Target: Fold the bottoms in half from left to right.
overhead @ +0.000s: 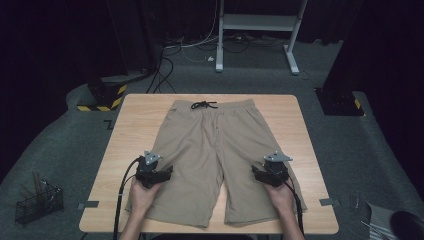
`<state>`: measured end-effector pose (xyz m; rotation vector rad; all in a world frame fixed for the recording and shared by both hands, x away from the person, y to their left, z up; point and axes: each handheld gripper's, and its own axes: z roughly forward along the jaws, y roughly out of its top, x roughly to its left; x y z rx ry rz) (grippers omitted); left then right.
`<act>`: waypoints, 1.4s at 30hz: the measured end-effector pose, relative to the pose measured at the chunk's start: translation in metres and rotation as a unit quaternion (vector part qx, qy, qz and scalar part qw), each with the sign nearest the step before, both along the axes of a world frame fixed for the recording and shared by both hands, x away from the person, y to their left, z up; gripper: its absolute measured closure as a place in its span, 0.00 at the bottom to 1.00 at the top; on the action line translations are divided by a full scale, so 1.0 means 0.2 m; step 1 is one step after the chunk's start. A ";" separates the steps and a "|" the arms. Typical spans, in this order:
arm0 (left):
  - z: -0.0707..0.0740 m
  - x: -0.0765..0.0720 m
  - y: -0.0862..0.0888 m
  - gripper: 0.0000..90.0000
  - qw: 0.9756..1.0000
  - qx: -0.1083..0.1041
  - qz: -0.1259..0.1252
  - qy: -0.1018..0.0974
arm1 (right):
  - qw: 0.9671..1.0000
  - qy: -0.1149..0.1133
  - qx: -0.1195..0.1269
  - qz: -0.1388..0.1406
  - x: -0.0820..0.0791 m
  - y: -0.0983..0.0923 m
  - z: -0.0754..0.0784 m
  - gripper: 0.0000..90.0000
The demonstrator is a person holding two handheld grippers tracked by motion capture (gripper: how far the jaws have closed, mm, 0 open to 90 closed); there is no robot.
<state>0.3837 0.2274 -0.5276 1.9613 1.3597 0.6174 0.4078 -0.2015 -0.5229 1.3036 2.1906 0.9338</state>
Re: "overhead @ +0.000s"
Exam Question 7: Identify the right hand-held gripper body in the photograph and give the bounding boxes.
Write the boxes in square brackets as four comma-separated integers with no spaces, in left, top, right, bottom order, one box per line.
[262,150,294,185]

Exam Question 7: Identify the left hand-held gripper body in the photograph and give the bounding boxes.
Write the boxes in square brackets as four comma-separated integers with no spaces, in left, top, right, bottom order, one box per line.
[134,150,164,184]

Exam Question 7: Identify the khaki shorts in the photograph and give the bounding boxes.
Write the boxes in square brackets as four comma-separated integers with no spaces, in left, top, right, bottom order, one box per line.
[124,98,308,229]

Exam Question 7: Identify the person's left hand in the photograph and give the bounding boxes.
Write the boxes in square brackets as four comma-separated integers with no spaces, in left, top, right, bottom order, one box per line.
[128,178,162,218]

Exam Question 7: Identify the person's right hand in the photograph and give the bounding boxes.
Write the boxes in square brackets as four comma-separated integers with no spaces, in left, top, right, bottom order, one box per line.
[264,182,298,218]

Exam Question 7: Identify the grey tape strip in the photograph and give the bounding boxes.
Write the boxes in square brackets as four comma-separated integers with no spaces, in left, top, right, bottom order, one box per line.
[77,200,100,211]
[318,197,341,207]

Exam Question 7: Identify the black yellow striped stand base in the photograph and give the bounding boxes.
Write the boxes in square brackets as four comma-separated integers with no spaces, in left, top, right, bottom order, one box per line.
[77,77,129,113]

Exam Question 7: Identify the black stand base yellow mark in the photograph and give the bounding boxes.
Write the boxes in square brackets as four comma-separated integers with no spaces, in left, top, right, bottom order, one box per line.
[314,87,365,117]

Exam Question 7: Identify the wooden sticks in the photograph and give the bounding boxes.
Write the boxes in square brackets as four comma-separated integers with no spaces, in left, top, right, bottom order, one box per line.
[31,171,43,198]

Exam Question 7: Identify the grey striped sheet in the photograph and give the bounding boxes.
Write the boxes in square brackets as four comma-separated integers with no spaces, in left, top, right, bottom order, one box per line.
[360,200,403,240]

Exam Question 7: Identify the black round object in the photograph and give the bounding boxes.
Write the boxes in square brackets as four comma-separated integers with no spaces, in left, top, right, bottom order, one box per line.
[389,210,424,240]

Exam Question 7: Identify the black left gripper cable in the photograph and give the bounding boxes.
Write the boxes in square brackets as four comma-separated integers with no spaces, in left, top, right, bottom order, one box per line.
[112,157,142,240]

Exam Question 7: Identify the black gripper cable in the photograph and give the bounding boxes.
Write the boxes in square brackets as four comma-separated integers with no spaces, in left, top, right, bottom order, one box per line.
[283,176,305,236]
[112,157,142,240]

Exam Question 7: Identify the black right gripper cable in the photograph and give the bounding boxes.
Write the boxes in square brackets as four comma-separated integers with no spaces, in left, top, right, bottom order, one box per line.
[283,176,305,236]

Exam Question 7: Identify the black floor cables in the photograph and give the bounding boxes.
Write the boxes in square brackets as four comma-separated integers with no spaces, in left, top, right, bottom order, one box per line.
[145,34,288,95]

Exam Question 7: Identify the black wire basket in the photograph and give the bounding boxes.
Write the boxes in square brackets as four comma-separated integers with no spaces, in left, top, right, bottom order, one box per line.
[14,179,65,226]

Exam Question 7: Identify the white floor cable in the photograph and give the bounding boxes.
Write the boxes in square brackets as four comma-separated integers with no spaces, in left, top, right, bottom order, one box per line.
[163,0,222,64]

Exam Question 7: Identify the white metal stand frame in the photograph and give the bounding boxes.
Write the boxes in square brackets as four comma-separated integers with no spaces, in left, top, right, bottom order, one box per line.
[214,0,309,76]

